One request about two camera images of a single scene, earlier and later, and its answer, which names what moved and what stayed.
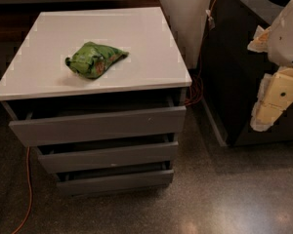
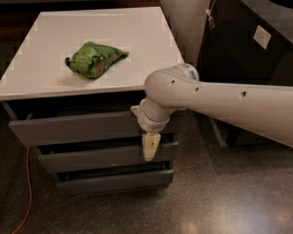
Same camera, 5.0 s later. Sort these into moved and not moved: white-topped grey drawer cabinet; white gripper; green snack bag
Moved: white gripper
Not moved: green snack bag; white-topped grey drawer cabinet
